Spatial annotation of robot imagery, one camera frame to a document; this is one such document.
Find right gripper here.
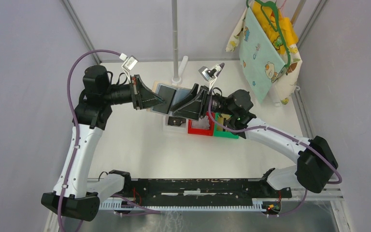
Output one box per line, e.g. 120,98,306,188
171,84,235,121

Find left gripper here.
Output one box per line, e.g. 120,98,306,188
103,74,166,110

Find black credit card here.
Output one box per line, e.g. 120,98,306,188
153,86,177,114

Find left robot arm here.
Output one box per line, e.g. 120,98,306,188
41,65,165,221

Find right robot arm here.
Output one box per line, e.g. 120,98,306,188
170,85,342,197

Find clear plastic bin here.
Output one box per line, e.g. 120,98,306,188
163,116,188,133

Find white stand base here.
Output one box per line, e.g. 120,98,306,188
171,56,188,87

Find red plastic bin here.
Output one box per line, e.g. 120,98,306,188
187,113,214,136

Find brown item in green bin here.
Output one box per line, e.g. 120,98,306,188
217,114,231,127

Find green plastic bin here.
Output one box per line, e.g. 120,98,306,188
214,113,239,139

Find mint cartoon cloth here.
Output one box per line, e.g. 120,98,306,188
239,8,286,103

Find cream patterned cloth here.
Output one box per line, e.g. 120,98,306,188
225,0,302,104

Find grey stand pole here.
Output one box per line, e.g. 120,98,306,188
171,0,180,84

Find yellow cloth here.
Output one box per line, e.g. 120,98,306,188
253,2,299,55

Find green clothes hanger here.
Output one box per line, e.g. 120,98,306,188
246,0,292,68

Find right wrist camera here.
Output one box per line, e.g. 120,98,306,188
199,64,223,92

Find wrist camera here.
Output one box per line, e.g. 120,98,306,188
121,56,138,80
199,64,223,92

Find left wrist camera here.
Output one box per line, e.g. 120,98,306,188
121,56,138,80

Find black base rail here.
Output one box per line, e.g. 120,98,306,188
118,178,292,206

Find white cable duct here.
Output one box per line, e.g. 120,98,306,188
99,198,266,212

